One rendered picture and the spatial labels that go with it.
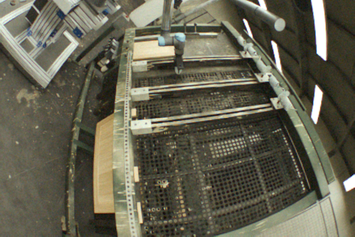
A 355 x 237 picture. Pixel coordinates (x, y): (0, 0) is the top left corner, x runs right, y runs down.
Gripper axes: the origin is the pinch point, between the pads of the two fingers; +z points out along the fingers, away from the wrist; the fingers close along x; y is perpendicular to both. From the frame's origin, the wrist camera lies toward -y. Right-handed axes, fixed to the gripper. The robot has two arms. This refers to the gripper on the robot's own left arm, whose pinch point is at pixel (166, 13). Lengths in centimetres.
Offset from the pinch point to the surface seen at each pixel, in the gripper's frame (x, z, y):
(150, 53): -22.5, 38.3, 3.3
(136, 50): -17.4, 44.5, -9.5
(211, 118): -105, 22, 42
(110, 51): -28, 51, -34
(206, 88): -77, 19, 43
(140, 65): -49, 40, -3
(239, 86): -74, 6, 68
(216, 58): -42, 6, 53
